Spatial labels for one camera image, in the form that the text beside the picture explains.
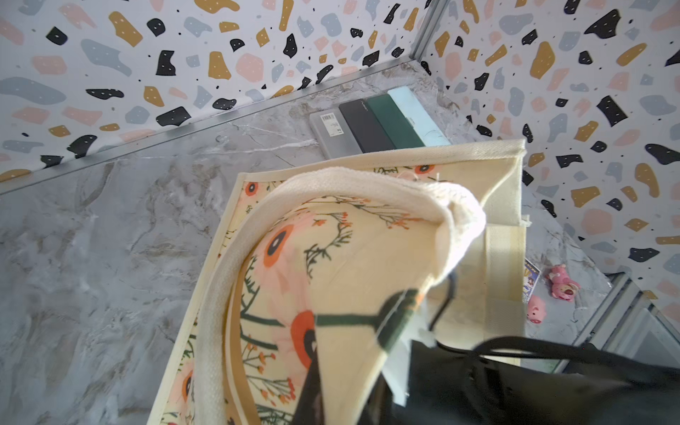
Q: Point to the light mint pencil case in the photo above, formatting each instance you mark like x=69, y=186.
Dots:
x=423, y=125

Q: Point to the dark green book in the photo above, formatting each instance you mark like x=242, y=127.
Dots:
x=394, y=123

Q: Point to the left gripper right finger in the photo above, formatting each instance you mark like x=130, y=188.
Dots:
x=393, y=317

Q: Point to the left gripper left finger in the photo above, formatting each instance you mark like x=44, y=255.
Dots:
x=310, y=408

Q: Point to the cream floral canvas bag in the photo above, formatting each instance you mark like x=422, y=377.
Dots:
x=304, y=258

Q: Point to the playing card box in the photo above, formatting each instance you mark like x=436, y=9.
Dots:
x=530, y=277

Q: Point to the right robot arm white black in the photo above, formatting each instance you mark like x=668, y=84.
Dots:
x=514, y=380

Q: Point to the translucent grey pencil case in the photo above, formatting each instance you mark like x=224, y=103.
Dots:
x=333, y=134

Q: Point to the black pencil case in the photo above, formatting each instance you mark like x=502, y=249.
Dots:
x=365, y=127

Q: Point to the small pink toy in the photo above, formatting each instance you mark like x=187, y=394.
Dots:
x=536, y=310
x=563, y=287

